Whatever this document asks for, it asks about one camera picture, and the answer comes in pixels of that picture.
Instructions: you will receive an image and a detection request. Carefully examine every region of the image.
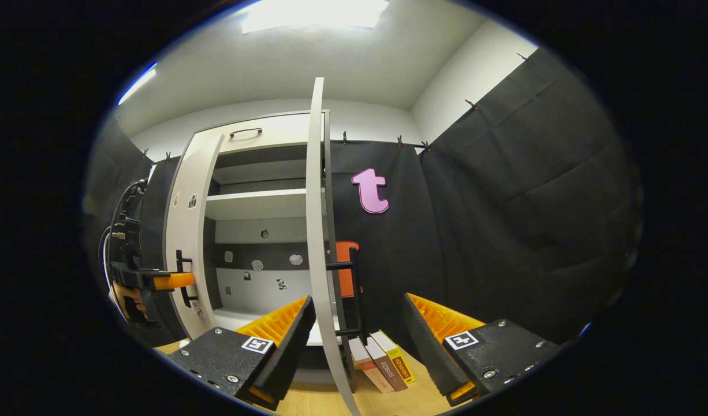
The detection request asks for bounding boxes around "brown book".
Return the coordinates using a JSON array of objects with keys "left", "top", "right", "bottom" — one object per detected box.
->
[{"left": 364, "top": 336, "right": 408, "bottom": 392}]

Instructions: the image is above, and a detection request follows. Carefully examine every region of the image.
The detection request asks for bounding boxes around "beige cabinet drawer front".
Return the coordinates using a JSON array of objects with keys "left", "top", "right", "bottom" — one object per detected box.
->
[{"left": 195, "top": 112, "right": 326, "bottom": 154}]

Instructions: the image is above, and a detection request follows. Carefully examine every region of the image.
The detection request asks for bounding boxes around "narrow ceiling light strip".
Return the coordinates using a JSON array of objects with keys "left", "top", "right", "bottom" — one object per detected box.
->
[{"left": 117, "top": 64, "right": 157, "bottom": 106}]

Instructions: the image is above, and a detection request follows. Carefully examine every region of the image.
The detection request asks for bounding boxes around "yellow book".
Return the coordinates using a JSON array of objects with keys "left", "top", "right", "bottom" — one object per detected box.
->
[{"left": 370, "top": 330, "right": 416, "bottom": 385}]

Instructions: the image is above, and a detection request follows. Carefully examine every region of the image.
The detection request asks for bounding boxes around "long ceiling light panel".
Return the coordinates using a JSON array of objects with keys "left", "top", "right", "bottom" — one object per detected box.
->
[{"left": 241, "top": 0, "right": 389, "bottom": 34}]

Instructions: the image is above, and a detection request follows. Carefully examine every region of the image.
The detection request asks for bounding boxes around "beige shoe cabinet door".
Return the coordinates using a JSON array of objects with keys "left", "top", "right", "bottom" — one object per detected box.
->
[
  {"left": 305, "top": 77, "right": 366, "bottom": 416},
  {"left": 165, "top": 134, "right": 225, "bottom": 340}
]

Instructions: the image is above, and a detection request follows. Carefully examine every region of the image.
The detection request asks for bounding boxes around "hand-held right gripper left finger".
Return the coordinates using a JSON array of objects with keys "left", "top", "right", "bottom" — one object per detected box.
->
[{"left": 168, "top": 296, "right": 317, "bottom": 411}]

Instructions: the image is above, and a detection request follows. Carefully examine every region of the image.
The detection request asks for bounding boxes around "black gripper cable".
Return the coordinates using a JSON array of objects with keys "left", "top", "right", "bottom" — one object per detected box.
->
[{"left": 102, "top": 180, "right": 147, "bottom": 289}]

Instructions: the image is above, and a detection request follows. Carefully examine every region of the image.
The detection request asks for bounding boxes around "orange plastic object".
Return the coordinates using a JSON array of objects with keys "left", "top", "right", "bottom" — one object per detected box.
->
[{"left": 336, "top": 241, "right": 363, "bottom": 299}]

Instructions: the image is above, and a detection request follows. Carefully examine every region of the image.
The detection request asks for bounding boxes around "beige double-door shoe cabinet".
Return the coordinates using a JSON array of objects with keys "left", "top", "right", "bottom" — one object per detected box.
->
[{"left": 161, "top": 77, "right": 366, "bottom": 416}]

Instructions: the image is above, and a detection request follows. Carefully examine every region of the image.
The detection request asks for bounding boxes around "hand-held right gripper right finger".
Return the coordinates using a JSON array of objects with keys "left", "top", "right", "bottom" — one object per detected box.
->
[{"left": 401, "top": 293, "right": 562, "bottom": 407}]

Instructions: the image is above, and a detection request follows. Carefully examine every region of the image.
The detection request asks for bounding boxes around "black backdrop cloth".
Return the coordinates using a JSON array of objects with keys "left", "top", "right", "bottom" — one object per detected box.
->
[{"left": 85, "top": 46, "right": 643, "bottom": 347}]

